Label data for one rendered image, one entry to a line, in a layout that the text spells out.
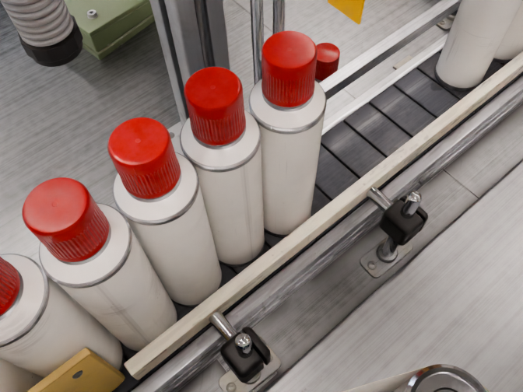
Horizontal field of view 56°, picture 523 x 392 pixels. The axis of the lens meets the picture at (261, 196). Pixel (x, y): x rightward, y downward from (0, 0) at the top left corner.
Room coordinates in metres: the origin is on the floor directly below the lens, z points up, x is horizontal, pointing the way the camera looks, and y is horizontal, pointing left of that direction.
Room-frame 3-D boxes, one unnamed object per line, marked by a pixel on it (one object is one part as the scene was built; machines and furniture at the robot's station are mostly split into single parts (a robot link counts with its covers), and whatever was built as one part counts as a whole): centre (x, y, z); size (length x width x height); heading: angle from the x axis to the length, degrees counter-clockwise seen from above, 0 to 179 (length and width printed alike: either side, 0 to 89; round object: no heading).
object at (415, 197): (0.19, -0.12, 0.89); 0.03 x 0.03 x 0.12; 38
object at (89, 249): (0.12, 0.10, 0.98); 0.05 x 0.05 x 0.20
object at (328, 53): (0.45, -0.09, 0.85); 0.03 x 0.03 x 0.03
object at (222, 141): (0.19, 0.02, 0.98); 0.05 x 0.05 x 0.20
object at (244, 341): (0.10, 0.03, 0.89); 0.06 x 0.03 x 0.12; 38
